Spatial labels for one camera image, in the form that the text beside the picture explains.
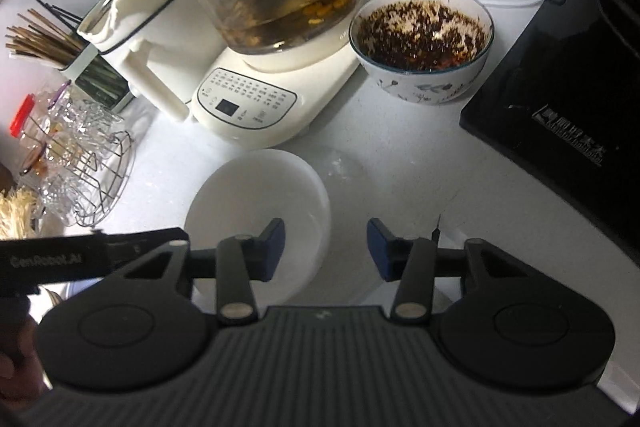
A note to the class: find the person's left hand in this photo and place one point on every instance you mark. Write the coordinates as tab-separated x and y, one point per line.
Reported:
22	376

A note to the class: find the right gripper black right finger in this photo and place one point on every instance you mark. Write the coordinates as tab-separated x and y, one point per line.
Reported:
411	263

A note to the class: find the white electric cooking pot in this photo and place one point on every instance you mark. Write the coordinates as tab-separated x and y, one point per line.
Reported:
153	44

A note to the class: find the wire glass cup rack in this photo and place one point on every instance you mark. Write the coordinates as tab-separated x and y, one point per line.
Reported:
90	154

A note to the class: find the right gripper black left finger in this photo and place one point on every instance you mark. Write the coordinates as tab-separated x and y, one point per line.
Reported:
241	259

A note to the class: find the green chopstick holder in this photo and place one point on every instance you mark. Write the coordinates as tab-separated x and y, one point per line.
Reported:
48	36

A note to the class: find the glass tea kettle on base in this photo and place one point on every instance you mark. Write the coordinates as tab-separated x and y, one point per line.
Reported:
283	61

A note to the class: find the black induction cooker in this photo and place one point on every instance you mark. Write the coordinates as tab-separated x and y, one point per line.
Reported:
563	104

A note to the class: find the speckled bowl with grains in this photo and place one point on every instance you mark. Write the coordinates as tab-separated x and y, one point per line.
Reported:
423	51

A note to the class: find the enoki mushroom bunch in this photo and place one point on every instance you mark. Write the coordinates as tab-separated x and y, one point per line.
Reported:
17	214

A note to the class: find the small white bowl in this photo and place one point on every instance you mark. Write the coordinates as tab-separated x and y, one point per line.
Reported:
245	194

